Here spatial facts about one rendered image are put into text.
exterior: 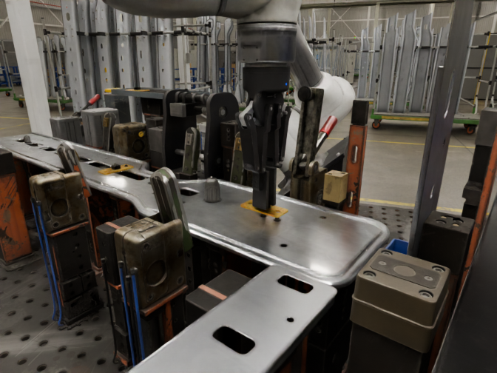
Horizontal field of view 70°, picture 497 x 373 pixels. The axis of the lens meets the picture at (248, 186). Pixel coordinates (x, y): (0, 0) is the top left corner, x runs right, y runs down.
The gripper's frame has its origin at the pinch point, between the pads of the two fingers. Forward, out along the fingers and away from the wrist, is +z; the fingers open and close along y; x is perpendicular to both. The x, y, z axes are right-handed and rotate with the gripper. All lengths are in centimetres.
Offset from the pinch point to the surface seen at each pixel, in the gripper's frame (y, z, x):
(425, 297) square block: 16.2, -0.4, 30.0
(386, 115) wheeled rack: -648, 82, -178
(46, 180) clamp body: 20.1, 1.3, -38.4
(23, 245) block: 16, 31, -76
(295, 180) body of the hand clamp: -13.0, 2.5, -1.3
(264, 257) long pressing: 11.5, 5.7, 8.3
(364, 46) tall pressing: -911, -49, -336
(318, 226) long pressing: -2.2, 5.4, 9.8
